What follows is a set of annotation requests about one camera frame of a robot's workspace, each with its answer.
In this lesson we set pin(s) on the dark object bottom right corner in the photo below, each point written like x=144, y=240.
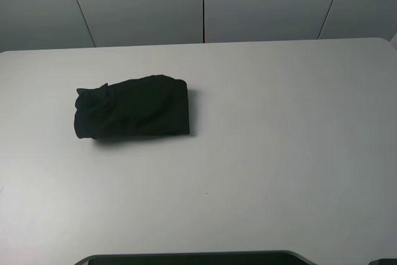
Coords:
x=384, y=261

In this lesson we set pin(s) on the black printed t-shirt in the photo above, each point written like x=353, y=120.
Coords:
x=152, y=106

